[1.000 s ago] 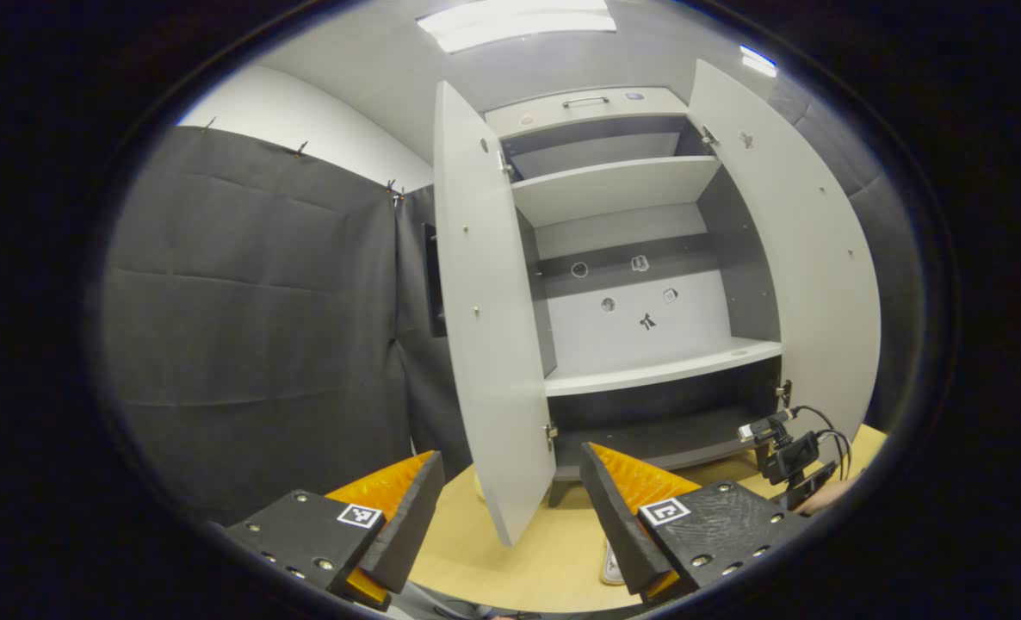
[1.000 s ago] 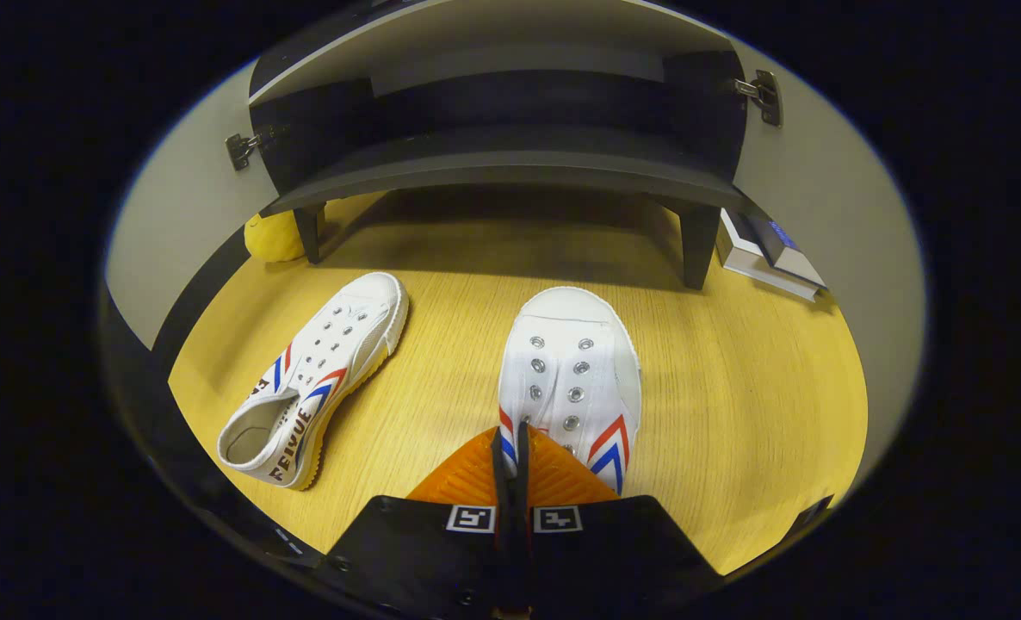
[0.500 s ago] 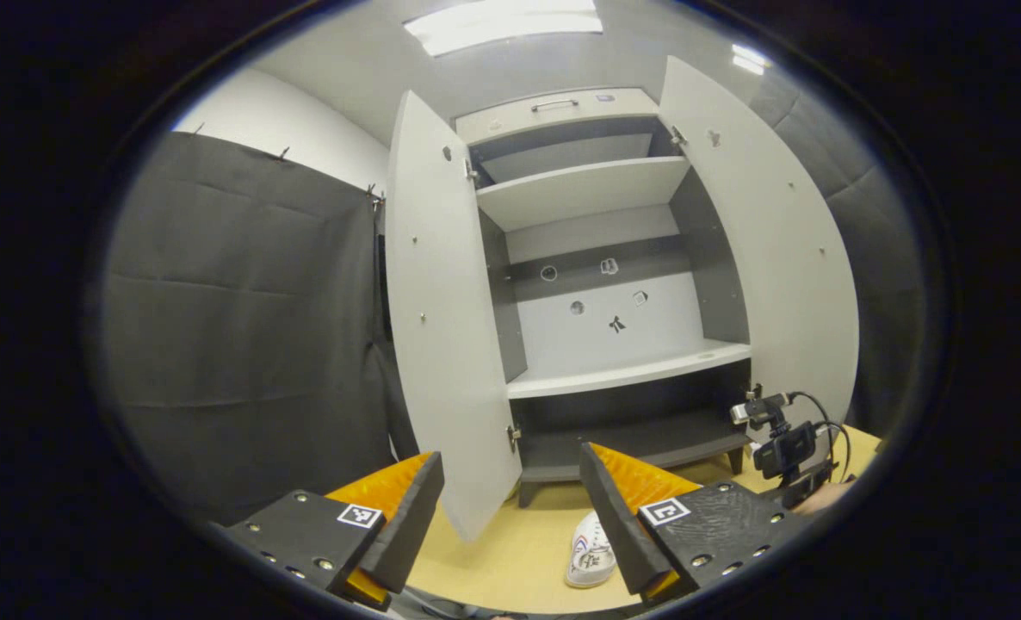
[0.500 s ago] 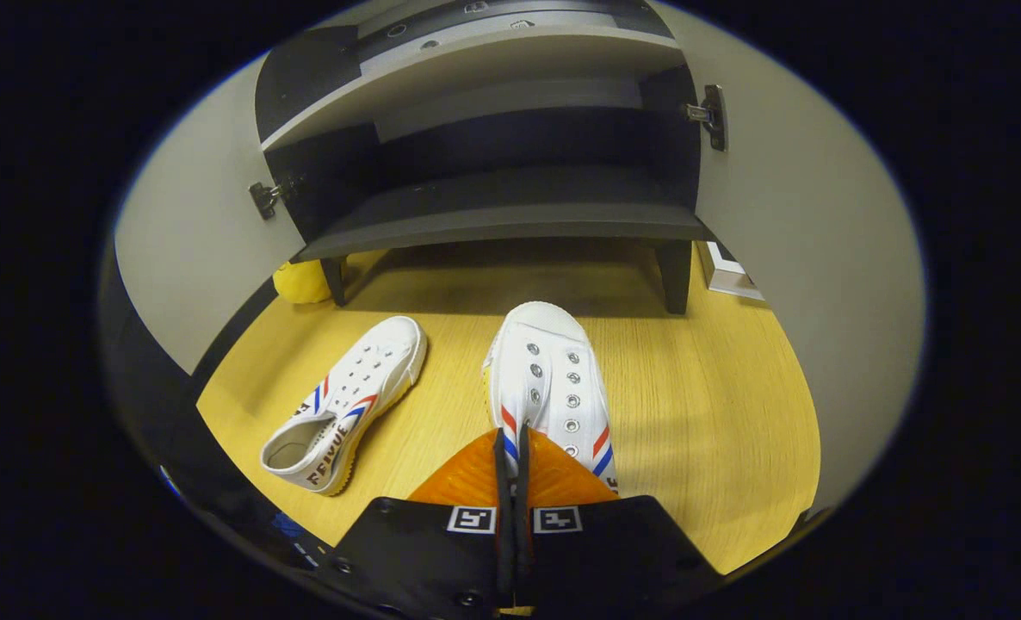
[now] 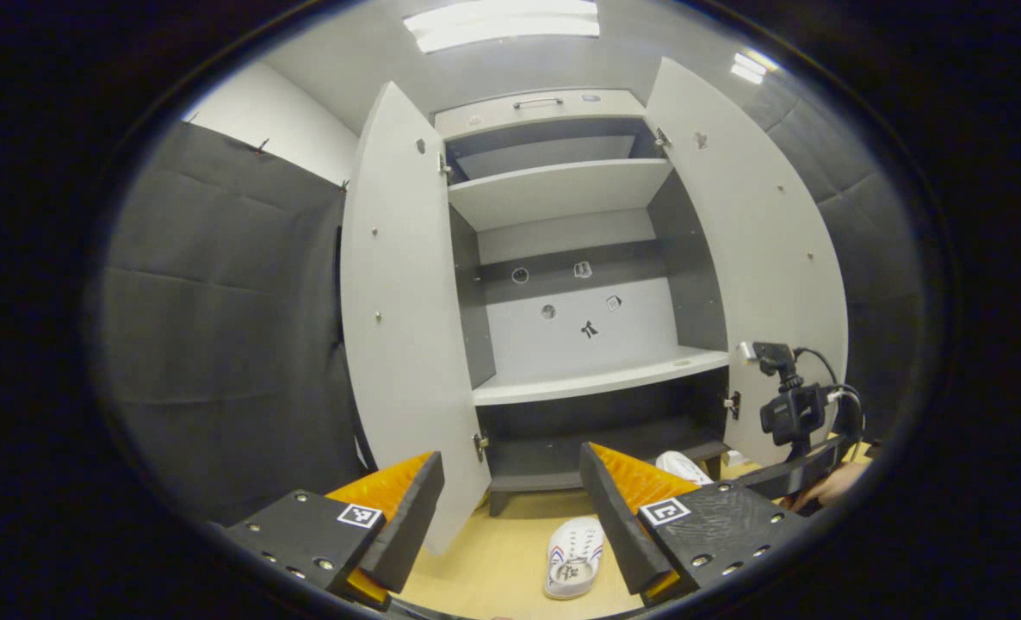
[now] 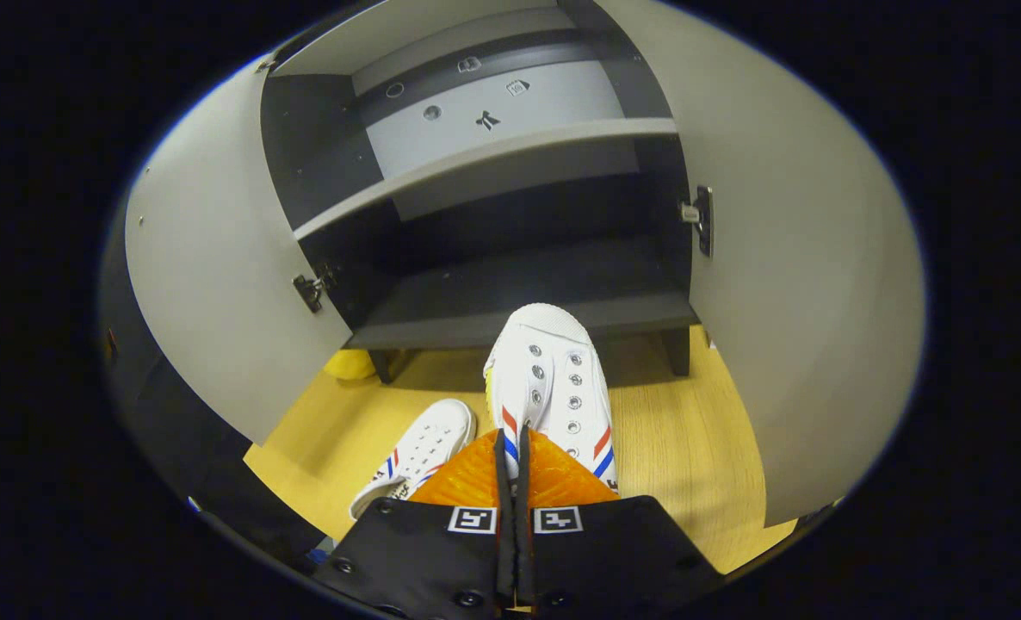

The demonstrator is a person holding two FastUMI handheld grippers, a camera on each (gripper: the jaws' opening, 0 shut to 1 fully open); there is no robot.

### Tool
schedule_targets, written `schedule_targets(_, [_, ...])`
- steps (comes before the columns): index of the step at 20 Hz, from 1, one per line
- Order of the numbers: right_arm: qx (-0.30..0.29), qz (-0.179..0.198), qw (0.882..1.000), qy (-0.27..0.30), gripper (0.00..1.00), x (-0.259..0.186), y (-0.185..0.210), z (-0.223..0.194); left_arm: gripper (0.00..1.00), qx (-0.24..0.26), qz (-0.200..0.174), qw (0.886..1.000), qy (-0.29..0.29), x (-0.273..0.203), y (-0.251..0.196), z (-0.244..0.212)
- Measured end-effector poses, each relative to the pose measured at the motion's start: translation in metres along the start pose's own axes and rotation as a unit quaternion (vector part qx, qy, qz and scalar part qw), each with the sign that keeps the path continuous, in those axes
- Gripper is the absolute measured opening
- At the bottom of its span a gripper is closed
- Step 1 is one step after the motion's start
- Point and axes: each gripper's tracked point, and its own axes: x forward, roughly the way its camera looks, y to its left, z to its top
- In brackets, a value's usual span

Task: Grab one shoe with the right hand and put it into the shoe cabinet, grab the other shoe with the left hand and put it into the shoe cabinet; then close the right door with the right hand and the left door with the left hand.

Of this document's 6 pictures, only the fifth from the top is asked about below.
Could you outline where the black camera cable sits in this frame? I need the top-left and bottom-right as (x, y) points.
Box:
(793, 347), (866, 449)

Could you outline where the grey shoe cabinet door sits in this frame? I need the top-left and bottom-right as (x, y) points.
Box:
(644, 58), (849, 470)
(341, 82), (492, 556)

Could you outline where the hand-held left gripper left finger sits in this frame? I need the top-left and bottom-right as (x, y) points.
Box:
(222, 450), (445, 608)

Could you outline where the small ceiling light panel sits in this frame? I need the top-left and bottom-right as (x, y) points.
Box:
(728, 50), (780, 85)

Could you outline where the white striped shoe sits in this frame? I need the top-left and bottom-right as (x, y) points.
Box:
(655, 450), (715, 488)
(543, 517), (606, 601)

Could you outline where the large ceiling light panel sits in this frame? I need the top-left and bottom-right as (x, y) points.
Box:
(403, 0), (602, 54)

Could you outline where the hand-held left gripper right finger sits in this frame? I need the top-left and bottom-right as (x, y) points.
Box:
(579, 442), (808, 608)

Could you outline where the grey cabinet drawer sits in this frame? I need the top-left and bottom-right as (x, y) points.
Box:
(433, 89), (647, 141)

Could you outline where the grey shoe cabinet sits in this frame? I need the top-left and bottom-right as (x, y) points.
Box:
(433, 89), (733, 518)

